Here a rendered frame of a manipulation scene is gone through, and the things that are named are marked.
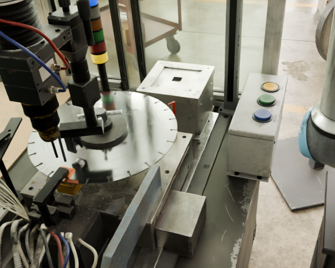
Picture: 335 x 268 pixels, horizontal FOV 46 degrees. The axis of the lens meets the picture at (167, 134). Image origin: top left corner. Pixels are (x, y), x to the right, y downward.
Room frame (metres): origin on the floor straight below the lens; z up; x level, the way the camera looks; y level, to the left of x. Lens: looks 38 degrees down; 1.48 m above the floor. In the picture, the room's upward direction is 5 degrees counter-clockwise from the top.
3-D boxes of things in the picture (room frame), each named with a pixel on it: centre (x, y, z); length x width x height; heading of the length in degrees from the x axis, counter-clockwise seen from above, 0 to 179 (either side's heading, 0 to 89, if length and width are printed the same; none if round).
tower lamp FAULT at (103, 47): (1.01, 0.17, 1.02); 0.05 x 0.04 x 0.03; 68
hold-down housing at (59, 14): (0.63, 0.14, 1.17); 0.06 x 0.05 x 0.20; 149
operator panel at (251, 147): (0.85, -0.25, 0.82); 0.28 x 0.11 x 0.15; 158
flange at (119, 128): (0.71, 0.14, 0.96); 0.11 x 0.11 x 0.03
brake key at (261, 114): (0.78, -0.24, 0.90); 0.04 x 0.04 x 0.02
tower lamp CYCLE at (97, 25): (1.01, 0.17, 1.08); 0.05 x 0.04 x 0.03; 68
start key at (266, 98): (0.85, -0.26, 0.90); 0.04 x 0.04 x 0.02
